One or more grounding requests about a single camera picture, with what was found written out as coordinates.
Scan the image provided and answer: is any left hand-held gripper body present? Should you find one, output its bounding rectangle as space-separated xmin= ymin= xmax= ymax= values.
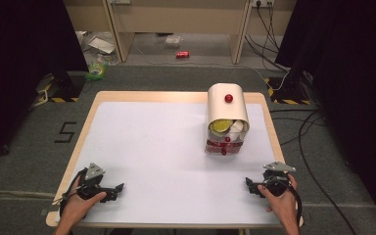
xmin=76 ymin=163 xmax=118 ymax=201

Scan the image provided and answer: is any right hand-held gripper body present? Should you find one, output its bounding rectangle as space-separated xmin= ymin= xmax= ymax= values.
xmin=257 ymin=161 xmax=298 ymax=198

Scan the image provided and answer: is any pile of white plastic cups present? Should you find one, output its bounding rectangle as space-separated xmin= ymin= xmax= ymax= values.
xmin=209 ymin=118 xmax=249 ymax=136

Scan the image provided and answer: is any cream storage box with red knobs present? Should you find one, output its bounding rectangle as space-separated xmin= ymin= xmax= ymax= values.
xmin=204 ymin=82 xmax=251 ymax=157

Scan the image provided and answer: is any person's right hand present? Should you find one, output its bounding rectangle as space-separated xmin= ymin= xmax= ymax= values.
xmin=257 ymin=173 xmax=299 ymax=220

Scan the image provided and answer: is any person's left hand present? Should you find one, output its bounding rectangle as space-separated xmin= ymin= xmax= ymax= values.
xmin=59 ymin=175 xmax=108 ymax=227

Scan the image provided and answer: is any white table sheet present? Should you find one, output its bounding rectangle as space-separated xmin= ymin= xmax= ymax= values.
xmin=55 ymin=101 xmax=282 ymax=226

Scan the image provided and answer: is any black stand base striped tape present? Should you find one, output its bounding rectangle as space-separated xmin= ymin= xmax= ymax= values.
xmin=34 ymin=71 xmax=86 ymax=104
xmin=263 ymin=76 xmax=311 ymax=106

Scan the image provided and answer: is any wooden table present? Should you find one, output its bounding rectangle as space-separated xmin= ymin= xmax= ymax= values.
xmin=45 ymin=90 xmax=305 ymax=229

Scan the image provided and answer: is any green plastic bag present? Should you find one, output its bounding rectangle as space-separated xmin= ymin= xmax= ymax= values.
xmin=84 ymin=61 xmax=108 ymax=81

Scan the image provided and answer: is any black curtain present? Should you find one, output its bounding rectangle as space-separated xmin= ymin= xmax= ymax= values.
xmin=274 ymin=0 xmax=376 ymax=226
xmin=0 ymin=0 xmax=90 ymax=169

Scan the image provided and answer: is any clear plastic package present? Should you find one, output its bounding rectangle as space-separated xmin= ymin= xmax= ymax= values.
xmin=164 ymin=34 xmax=182 ymax=47

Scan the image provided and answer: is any beige wooden desk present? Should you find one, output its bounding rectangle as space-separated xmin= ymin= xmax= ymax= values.
xmin=62 ymin=0 xmax=298 ymax=66

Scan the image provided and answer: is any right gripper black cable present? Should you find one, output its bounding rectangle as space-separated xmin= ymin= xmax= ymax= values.
xmin=285 ymin=181 xmax=305 ymax=227

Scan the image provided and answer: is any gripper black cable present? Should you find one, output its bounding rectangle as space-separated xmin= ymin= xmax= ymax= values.
xmin=285 ymin=181 xmax=305 ymax=227
xmin=58 ymin=167 xmax=90 ymax=226

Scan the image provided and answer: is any black floor cable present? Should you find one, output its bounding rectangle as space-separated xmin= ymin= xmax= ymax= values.
xmin=268 ymin=108 xmax=358 ymax=235

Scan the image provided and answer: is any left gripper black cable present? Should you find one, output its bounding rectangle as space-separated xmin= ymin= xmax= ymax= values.
xmin=58 ymin=167 xmax=90 ymax=226

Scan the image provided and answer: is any black cable bundle from socket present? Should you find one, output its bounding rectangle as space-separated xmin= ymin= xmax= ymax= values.
xmin=244 ymin=2 xmax=292 ymax=73

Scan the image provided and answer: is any white wall socket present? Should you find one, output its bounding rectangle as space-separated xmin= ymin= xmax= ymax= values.
xmin=252 ymin=0 xmax=275 ymax=8

